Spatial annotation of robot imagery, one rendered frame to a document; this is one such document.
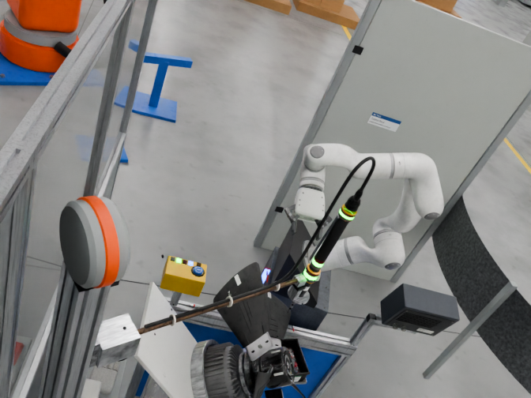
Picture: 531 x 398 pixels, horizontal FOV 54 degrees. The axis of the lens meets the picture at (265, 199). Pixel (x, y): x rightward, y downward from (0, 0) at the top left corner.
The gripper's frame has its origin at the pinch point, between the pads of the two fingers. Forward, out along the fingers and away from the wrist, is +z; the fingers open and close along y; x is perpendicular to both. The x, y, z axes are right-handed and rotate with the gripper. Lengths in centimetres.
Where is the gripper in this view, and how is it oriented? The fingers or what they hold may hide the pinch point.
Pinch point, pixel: (306, 233)
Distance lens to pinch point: 171.8
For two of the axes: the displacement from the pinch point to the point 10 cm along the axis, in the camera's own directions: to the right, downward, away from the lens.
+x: 2.6, -3.4, -9.0
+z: -1.4, 9.1, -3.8
